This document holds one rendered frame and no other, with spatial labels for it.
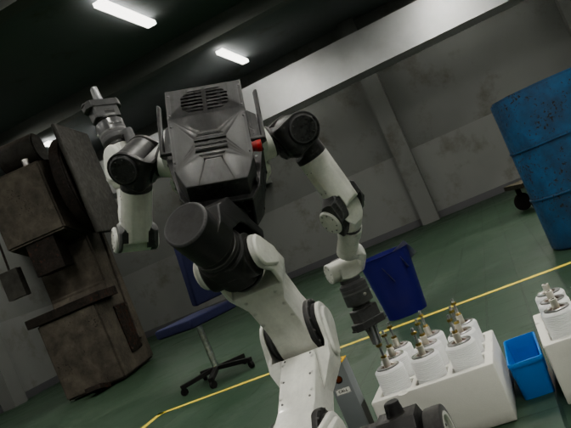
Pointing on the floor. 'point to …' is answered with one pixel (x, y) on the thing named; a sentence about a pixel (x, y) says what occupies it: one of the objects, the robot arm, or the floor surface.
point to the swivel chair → (198, 295)
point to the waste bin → (395, 281)
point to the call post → (351, 398)
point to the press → (70, 259)
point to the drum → (542, 149)
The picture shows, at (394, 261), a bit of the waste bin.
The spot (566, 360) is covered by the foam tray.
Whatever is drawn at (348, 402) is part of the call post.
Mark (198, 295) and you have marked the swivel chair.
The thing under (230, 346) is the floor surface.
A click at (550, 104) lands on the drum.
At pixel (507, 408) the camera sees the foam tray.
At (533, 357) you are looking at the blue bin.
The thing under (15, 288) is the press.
